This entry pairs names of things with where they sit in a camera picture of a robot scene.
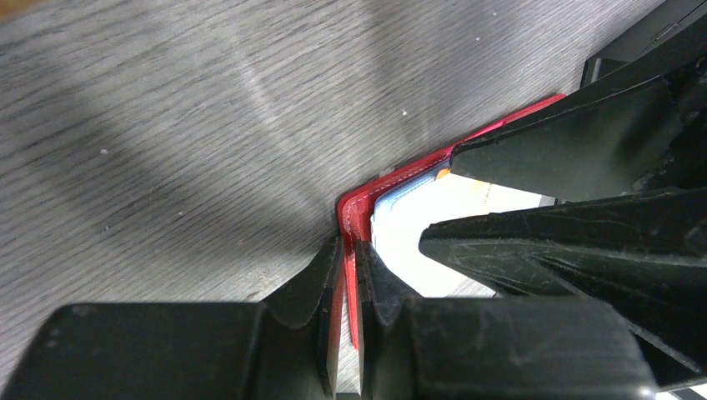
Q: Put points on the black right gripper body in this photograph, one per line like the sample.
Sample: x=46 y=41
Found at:
x=677 y=27

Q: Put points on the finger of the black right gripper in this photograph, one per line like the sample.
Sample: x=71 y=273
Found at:
x=645 y=255
x=593 y=151

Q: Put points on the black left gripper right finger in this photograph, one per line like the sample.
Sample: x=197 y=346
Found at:
x=414 y=347

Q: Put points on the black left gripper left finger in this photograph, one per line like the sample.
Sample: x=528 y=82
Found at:
x=282 y=347

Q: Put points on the red leather card holder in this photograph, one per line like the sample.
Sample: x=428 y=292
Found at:
x=366 y=213

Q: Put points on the gold orange credit card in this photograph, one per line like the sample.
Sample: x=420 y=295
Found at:
x=442 y=173

